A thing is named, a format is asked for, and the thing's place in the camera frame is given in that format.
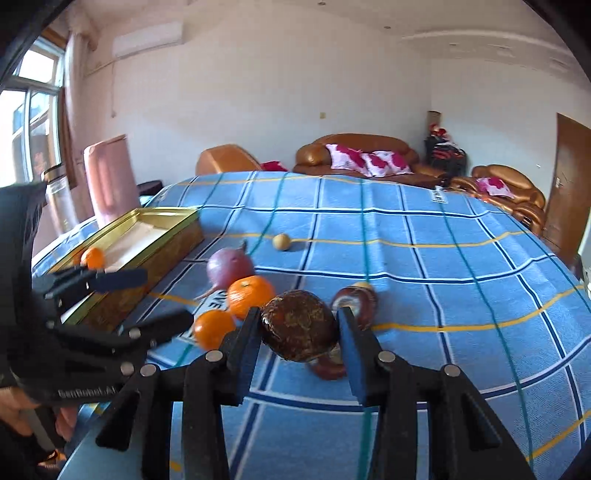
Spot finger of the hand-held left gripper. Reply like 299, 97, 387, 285
46, 309, 195, 357
33, 268, 149, 315

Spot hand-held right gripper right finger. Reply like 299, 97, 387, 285
336, 308, 536, 480

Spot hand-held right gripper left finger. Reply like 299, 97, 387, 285
95, 307, 264, 480

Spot orange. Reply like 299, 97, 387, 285
193, 309, 236, 350
81, 247, 106, 270
228, 275, 276, 320

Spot gold tin box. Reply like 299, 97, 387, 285
46, 207, 205, 330

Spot dark brown round fruit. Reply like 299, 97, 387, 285
260, 290, 339, 361

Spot glossy red-brown fruit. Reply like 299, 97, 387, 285
331, 282, 379, 330
308, 351, 348, 380

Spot purple beetroot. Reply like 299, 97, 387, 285
194, 240, 256, 303

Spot person's left hand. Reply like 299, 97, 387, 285
0, 364, 79, 467

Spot pink electric kettle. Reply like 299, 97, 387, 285
83, 134, 141, 228

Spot glass water bottle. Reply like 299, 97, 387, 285
41, 164, 79, 236

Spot blue plaid blanket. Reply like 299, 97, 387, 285
32, 171, 591, 480

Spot brown leather armchair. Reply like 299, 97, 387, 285
450, 165, 546, 234
195, 144, 262, 176

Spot pink curtain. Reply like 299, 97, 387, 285
60, 28, 100, 222

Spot window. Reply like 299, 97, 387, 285
0, 37, 65, 190

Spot pink floral cushion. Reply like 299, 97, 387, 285
475, 176, 513, 198
325, 143, 370, 177
362, 150, 414, 176

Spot brown leather sofa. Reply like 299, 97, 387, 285
293, 133, 448, 185

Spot white air conditioner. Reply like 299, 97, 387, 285
112, 21, 183, 58

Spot wooden door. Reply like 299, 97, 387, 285
540, 113, 591, 273

